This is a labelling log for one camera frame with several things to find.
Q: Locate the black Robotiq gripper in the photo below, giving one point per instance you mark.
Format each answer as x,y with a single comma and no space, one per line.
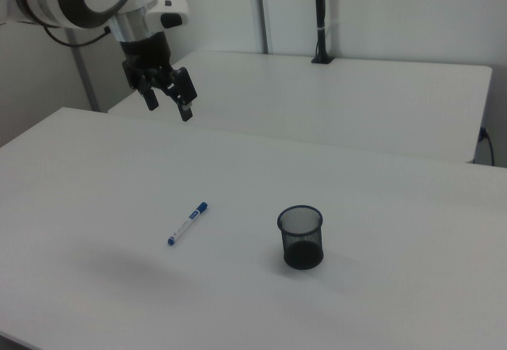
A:
146,55

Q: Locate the blue and white marker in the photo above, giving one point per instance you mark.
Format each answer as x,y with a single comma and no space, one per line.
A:
187,224

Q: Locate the white side table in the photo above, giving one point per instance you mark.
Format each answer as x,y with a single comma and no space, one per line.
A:
317,96

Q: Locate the black mesh pen cup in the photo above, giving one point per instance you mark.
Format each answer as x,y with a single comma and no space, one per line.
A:
303,253

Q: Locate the grey wall profile post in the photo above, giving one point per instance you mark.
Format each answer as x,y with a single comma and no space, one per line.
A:
85,77
263,9

